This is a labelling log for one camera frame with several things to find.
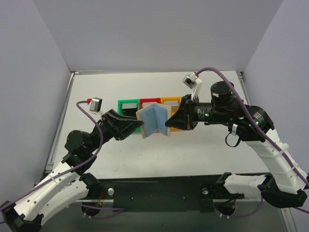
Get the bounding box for cards in green bin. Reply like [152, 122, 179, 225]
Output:
[121, 103, 138, 116]

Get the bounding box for green plastic bin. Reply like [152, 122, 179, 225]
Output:
[117, 99, 140, 117]

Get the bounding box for yellow plastic bin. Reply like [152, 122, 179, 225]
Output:
[160, 96, 187, 132]

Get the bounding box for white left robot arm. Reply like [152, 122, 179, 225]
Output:
[0, 110, 143, 232]

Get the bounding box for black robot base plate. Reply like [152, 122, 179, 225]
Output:
[70, 172, 245, 213]

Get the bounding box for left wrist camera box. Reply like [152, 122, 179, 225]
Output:
[87, 97, 102, 113]

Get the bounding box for beige leather card holder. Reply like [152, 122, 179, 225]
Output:
[136, 103, 172, 139]

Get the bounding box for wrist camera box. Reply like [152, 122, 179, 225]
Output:
[87, 97, 102, 113]
[183, 72, 203, 101]

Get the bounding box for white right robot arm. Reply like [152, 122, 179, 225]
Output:
[165, 81, 309, 208]

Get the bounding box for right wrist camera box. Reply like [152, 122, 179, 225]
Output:
[183, 72, 203, 101]

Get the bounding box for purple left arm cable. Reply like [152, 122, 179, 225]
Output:
[0, 98, 104, 213]

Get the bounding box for red plastic bin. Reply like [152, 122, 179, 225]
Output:
[140, 98, 161, 137]

